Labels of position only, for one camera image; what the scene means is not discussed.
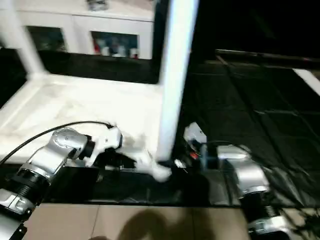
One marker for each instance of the small silver ornament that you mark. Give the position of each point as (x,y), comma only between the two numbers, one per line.
(97,5)

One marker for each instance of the black work mat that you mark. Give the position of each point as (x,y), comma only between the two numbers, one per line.
(240,110)

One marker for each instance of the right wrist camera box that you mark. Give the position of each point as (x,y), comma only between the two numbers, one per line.
(194,134)

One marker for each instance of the white flat board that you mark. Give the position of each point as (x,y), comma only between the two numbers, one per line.
(309,80)

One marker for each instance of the red bottle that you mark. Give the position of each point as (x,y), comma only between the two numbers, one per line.
(97,49)

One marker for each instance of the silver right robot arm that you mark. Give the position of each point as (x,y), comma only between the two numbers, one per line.
(245,175)

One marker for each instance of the white plastic table top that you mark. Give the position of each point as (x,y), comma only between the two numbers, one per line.
(75,105)

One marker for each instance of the white glass-door cabinet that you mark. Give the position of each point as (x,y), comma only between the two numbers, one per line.
(75,25)

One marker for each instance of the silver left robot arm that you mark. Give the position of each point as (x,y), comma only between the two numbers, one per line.
(45,160)

